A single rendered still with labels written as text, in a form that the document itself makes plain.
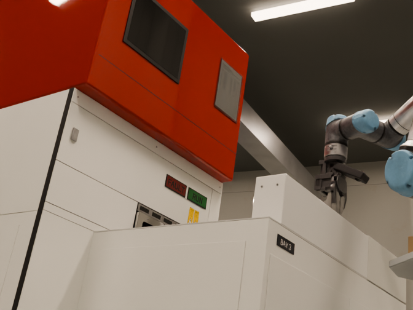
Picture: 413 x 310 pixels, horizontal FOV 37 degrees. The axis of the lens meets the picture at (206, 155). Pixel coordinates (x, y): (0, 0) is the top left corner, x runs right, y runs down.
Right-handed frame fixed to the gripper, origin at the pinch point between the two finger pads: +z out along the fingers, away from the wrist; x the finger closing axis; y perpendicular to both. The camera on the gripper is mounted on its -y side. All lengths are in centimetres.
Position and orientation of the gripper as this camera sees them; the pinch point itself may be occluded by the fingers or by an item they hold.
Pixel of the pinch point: (337, 216)
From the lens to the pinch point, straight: 197.9
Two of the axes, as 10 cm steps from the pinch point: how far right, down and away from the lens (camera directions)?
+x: -5.8, -4.0, -7.1
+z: -1.4, 9.1, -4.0
